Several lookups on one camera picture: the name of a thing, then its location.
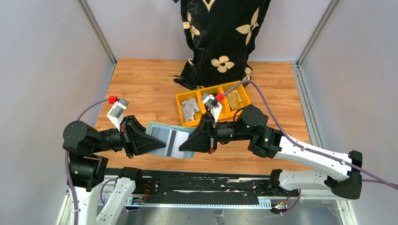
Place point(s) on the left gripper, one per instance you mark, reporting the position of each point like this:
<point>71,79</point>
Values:
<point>133,133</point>

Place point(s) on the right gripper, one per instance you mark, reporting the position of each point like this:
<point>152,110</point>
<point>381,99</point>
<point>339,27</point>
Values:
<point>205,138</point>

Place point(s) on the green card holder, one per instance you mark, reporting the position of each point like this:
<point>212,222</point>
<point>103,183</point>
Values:
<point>161,132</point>

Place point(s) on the white striped credit card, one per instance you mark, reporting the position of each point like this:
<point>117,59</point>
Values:
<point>175,140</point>

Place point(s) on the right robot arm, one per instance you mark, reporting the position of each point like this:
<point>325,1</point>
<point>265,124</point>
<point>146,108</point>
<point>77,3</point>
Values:
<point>338,173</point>

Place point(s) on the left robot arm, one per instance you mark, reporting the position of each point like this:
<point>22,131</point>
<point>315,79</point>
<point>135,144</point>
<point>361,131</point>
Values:
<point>87,170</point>

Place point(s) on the silver cards stack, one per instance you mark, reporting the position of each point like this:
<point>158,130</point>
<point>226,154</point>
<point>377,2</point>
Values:
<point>189,108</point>

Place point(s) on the gold cards stack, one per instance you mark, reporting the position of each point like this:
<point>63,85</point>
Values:
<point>234,99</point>

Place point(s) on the yellow three-compartment bin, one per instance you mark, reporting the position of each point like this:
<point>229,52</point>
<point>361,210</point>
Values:
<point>225,99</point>

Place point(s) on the black floral blanket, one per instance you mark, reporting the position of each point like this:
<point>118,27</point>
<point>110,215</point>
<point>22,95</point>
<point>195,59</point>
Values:
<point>221,34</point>

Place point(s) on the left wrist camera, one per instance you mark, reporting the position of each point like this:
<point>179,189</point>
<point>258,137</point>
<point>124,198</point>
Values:
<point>115,114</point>

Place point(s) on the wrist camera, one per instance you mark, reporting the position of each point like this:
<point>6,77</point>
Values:
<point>213,104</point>
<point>115,114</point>

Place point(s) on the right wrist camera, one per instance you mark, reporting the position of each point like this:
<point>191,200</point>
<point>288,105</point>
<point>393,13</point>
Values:
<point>213,104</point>

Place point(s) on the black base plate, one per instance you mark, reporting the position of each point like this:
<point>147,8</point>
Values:
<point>196,189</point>

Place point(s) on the aluminium frame rail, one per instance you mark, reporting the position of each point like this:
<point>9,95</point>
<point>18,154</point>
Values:
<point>315,186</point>

